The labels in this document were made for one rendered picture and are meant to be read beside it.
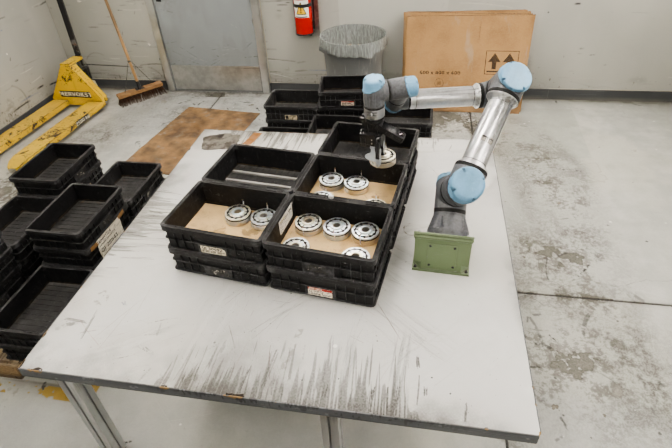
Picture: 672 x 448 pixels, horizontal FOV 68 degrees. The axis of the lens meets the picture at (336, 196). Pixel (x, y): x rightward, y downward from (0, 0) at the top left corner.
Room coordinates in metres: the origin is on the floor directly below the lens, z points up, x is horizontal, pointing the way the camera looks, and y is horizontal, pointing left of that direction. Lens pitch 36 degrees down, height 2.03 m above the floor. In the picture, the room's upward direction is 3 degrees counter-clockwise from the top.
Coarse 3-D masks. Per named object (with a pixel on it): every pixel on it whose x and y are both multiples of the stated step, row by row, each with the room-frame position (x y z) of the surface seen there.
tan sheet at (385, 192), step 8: (320, 176) 1.80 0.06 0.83; (376, 184) 1.71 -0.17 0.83; (384, 184) 1.71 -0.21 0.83; (312, 192) 1.68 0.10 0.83; (336, 192) 1.67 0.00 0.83; (344, 192) 1.67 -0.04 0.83; (368, 192) 1.66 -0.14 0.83; (376, 192) 1.65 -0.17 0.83; (384, 192) 1.65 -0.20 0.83; (392, 192) 1.65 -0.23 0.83; (384, 200) 1.60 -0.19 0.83
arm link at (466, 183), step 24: (504, 72) 1.60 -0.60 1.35; (528, 72) 1.61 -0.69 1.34; (504, 96) 1.55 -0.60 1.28; (480, 120) 1.53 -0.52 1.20; (504, 120) 1.51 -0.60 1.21; (480, 144) 1.44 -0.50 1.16; (456, 168) 1.40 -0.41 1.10; (480, 168) 1.37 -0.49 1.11; (456, 192) 1.31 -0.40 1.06; (480, 192) 1.31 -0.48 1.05
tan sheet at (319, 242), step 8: (296, 216) 1.53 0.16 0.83; (288, 232) 1.43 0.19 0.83; (296, 232) 1.43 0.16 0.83; (320, 232) 1.42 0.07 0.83; (312, 240) 1.38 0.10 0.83; (320, 240) 1.38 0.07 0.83; (328, 240) 1.37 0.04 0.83; (344, 240) 1.37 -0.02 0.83; (352, 240) 1.36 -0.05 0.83; (312, 248) 1.33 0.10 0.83; (320, 248) 1.33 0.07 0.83; (328, 248) 1.33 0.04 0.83; (336, 248) 1.33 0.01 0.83; (344, 248) 1.32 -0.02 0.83; (368, 248) 1.32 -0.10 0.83
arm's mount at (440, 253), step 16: (416, 240) 1.33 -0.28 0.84; (432, 240) 1.31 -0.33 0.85; (448, 240) 1.30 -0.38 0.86; (464, 240) 1.28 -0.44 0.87; (416, 256) 1.33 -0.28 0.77; (432, 256) 1.31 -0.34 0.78; (448, 256) 1.29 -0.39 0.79; (464, 256) 1.28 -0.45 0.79; (448, 272) 1.29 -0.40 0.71; (464, 272) 1.29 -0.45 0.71
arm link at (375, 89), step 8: (368, 80) 1.59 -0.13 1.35; (376, 80) 1.58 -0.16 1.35; (384, 80) 1.60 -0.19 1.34; (368, 88) 1.58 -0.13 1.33; (376, 88) 1.57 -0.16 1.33; (384, 88) 1.58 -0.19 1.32; (368, 96) 1.58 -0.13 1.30; (376, 96) 1.57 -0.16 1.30; (384, 96) 1.58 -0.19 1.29; (368, 104) 1.58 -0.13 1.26; (376, 104) 1.57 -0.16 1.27; (384, 104) 1.60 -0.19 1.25
